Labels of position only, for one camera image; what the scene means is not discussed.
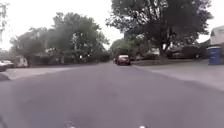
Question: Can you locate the pale concrete driveway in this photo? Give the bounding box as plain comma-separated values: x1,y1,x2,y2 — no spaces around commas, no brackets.
3,66,73,81

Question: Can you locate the grass strip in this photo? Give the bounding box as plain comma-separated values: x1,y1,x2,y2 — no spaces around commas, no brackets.
131,58,201,67

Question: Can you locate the large tree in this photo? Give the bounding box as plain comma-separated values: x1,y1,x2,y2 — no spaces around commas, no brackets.
105,0,214,64

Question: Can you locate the building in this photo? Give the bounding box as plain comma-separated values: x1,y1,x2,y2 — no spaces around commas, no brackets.
209,25,224,46

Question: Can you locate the white vehicle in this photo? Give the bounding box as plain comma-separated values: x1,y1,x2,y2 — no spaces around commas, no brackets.
13,55,30,69

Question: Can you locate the grey asphalt road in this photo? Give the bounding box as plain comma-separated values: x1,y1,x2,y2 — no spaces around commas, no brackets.
0,62,224,128

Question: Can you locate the blue bin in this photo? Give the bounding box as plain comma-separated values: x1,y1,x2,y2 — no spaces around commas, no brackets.
206,45,224,66

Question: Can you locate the group of trees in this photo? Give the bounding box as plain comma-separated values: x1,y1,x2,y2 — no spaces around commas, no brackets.
9,12,111,66

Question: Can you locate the red car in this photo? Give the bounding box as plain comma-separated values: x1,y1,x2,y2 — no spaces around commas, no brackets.
115,54,132,67

